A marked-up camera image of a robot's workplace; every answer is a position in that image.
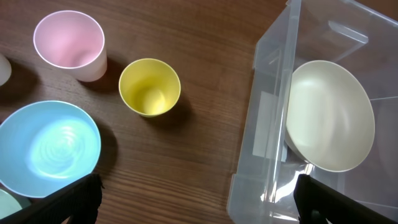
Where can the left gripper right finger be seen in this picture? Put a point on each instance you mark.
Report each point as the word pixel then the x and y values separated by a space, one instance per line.
pixel 318 203

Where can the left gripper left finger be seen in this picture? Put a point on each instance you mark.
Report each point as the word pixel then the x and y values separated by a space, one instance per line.
pixel 77 202

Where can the light blue small bowl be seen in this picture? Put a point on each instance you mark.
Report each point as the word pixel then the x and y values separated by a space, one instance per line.
pixel 46 146

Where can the mint green small bowl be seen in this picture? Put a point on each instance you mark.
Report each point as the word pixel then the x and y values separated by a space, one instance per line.
pixel 11 203

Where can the cream white bowl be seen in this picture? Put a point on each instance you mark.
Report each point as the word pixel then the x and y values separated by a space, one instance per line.
pixel 330 120

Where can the yellow cup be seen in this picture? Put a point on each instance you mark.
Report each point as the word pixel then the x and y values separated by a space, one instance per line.
pixel 149 87

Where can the pale green cup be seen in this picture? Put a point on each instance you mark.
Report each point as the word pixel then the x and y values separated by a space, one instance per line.
pixel 5 69

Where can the pink cup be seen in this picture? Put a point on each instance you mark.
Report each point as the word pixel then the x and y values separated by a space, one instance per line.
pixel 73 42

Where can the clear plastic storage container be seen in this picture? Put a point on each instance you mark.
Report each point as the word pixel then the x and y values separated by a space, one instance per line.
pixel 364 42

